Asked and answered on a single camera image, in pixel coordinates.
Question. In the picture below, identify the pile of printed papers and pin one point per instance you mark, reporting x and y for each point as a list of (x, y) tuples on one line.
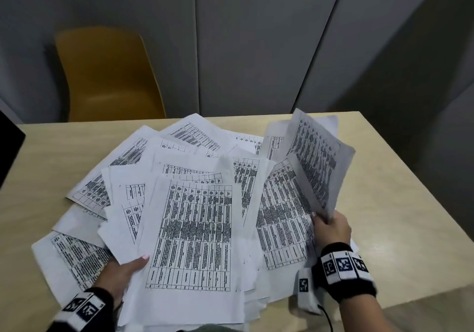
[(192, 231)]

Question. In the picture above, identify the yellow plastic chair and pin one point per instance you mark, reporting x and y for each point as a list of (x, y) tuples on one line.
[(107, 80)]

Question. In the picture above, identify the person's right hand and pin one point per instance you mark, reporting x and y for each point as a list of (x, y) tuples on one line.
[(335, 233)]

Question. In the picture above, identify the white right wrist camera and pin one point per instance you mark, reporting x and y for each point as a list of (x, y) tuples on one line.
[(304, 287)]

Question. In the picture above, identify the single printed paper sheet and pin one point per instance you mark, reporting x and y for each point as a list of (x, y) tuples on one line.
[(318, 157)]

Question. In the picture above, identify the person's left hand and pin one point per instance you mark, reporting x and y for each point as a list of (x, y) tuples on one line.
[(114, 278)]

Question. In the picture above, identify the grey green shirt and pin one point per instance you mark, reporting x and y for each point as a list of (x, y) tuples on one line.
[(207, 329)]

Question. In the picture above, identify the black monitor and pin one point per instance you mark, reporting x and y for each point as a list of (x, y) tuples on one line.
[(9, 146)]

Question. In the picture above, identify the black right wristband with markers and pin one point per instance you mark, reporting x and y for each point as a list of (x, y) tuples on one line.
[(344, 265)]

